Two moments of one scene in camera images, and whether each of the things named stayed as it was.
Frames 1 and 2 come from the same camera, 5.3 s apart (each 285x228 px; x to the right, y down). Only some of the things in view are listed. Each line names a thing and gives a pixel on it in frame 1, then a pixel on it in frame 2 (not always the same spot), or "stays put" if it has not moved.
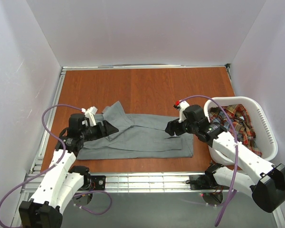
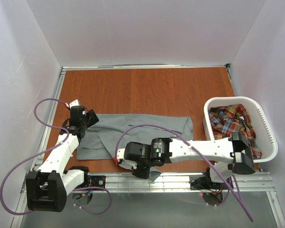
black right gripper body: [178, 127] -> [140, 172]
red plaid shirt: [245, 130] stays put
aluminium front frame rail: [124, 182] stays put
